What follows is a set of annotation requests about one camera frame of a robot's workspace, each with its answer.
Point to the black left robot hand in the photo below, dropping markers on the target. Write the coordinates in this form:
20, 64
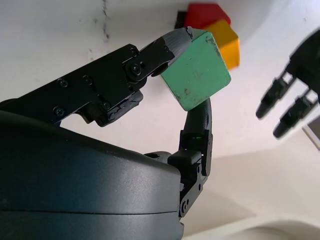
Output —
295, 95

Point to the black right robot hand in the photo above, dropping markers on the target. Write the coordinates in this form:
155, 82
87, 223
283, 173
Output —
75, 180

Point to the yellow wooden block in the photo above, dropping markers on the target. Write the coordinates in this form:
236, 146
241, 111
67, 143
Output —
230, 47

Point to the green wooden block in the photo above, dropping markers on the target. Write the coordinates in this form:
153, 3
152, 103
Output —
197, 75

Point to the red wooden block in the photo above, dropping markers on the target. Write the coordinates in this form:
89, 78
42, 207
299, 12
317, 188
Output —
207, 15

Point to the black tape strip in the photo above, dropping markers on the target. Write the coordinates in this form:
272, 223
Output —
180, 19

